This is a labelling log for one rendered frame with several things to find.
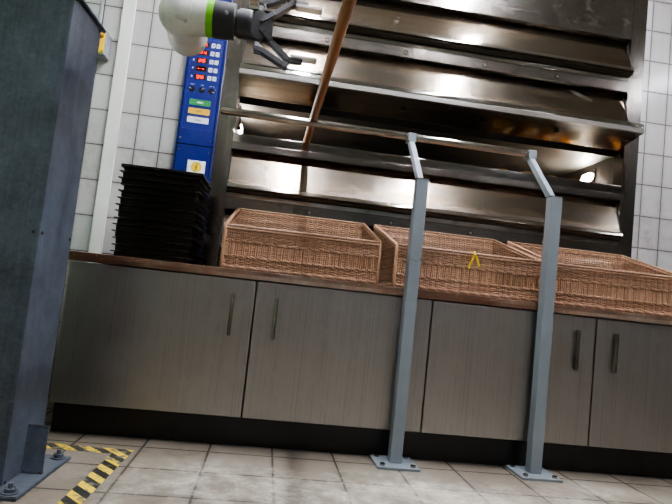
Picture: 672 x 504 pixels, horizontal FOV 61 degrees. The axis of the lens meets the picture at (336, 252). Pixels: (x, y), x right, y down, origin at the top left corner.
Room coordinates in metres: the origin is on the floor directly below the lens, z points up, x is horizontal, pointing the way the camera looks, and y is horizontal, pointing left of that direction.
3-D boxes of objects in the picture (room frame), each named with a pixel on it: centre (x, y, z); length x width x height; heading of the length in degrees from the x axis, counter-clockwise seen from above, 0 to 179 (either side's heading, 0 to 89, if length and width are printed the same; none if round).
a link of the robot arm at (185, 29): (1.42, 0.45, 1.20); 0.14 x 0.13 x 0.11; 97
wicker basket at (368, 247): (2.19, 0.14, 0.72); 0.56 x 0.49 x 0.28; 96
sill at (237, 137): (2.54, -0.39, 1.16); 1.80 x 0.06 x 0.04; 96
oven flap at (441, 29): (2.52, -0.40, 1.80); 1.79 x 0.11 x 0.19; 96
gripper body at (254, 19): (1.43, 0.27, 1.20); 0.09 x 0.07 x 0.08; 97
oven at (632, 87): (3.45, -0.21, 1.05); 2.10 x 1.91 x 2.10; 96
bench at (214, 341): (2.22, -0.32, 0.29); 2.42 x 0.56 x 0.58; 96
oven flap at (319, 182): (2.52, -0.40, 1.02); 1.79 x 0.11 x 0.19; 96
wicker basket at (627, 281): (2.33, -1.05, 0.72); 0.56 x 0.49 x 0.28; 95
